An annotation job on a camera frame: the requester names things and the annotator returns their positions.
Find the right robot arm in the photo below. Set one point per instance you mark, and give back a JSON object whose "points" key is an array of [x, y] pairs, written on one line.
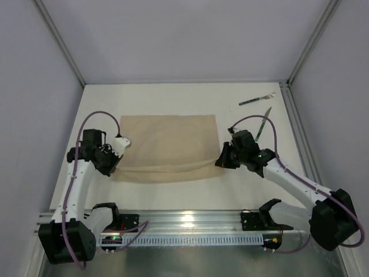
{"points": [[327, 216]]}

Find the left controller board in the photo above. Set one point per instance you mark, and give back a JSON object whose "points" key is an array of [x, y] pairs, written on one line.
{"points": [[111, 242]]}

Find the controller board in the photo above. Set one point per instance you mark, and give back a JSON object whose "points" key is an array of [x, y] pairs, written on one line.
{"points": [[111, 242], [271, 243]]}

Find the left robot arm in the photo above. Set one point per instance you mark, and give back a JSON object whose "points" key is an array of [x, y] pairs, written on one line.
{"points": [[71, 236]]}

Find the aluminium rail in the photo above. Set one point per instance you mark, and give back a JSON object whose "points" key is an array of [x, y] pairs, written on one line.
{"points": [[308, 162], [216, 220]]}

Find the aluminium front rail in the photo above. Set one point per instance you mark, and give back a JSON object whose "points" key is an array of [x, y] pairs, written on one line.
{"points": [[216, 220]]}

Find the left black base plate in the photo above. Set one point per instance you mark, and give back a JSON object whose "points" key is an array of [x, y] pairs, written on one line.
{"points": [[124, 223]]}

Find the right aluminium frame post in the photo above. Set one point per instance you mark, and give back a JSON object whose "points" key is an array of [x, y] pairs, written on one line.
{"points": [[314, 38]]}

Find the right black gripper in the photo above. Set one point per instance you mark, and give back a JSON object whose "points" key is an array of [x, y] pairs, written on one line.
{"points": [[228, 156]]}

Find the green handled knife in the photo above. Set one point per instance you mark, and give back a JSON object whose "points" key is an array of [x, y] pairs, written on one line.
{"points": [[266, 115]]}

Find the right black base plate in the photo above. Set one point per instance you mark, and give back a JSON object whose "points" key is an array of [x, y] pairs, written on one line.
{"points": [[259, 221]]}

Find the aluminium frame post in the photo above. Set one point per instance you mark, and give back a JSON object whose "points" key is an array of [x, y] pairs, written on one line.
{"points": [[51, 26], [314, 38]]}

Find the green handled fork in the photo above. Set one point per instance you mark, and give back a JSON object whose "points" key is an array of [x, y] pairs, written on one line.
{"points": [[266, 97]]}

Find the left aluminium frame post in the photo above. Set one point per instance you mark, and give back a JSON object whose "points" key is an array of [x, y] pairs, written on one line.
{"points": [[51, 26]]}

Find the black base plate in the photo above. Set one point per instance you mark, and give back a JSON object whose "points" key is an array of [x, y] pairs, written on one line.
{"points": [[124, 223], [259, 221]]}

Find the aluminium right side rail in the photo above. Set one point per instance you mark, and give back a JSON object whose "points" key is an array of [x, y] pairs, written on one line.
{"points": [[308, 162]]}

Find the slotted grey cable duct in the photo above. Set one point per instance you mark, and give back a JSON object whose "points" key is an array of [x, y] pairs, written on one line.
{"points": [[173, 240]]}

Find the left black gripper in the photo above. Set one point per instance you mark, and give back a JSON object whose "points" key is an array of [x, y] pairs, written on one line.
{"points": [[109, 164]]}

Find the right controller board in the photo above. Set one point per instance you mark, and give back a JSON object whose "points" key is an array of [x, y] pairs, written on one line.
{"points": [[271, 243]]}

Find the beige cloth napkin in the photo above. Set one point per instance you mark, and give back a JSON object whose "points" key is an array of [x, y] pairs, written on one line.
{"points": [[169, 148]]}

